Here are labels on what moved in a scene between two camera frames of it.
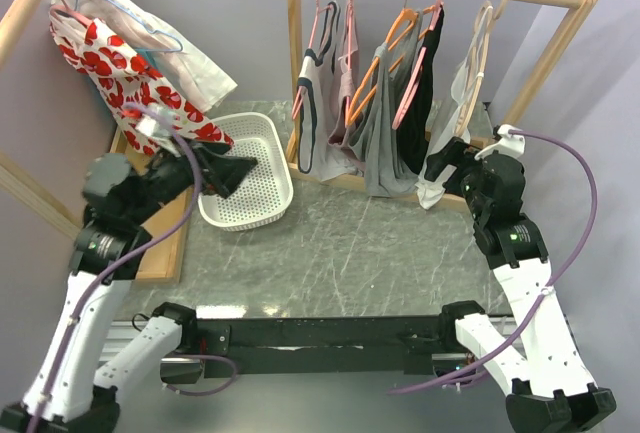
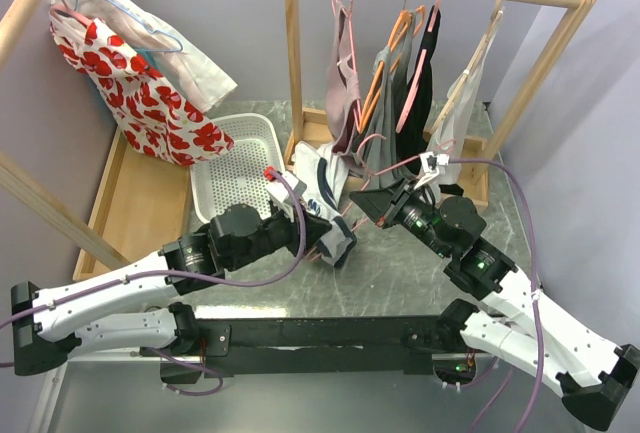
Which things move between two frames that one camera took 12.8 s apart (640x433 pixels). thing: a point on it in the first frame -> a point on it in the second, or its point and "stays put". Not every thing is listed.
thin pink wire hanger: [318, 8] -> [372, 172]
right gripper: [452, 154] -> [380, 207]
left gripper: [227, 172] -> [315, 227]
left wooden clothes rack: [161, 259] stays put
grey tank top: [377, 142] stays put
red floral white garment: [131, 82] stays put
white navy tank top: [318, 94] -> [323, 172]
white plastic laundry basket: [266, 193] stays put
